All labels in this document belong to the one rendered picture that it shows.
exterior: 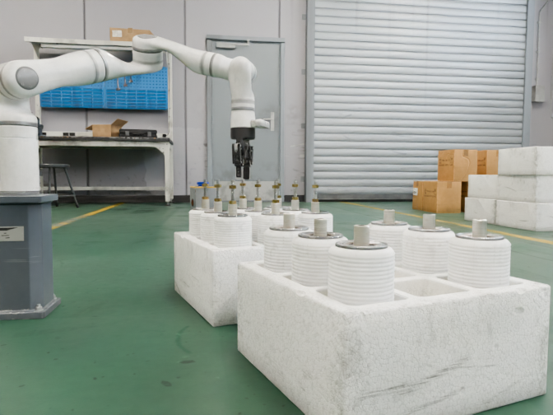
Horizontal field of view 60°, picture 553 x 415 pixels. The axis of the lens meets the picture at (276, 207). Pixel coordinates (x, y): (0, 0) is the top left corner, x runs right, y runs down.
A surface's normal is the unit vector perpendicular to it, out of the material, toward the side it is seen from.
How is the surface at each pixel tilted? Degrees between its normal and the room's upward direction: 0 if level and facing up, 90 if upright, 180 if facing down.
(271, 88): 90
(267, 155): 90
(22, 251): 85
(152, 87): 90
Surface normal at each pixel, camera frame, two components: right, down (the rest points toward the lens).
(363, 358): 0.42, 0.07
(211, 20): 0.15, 0.07
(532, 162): -0.99, 0.00
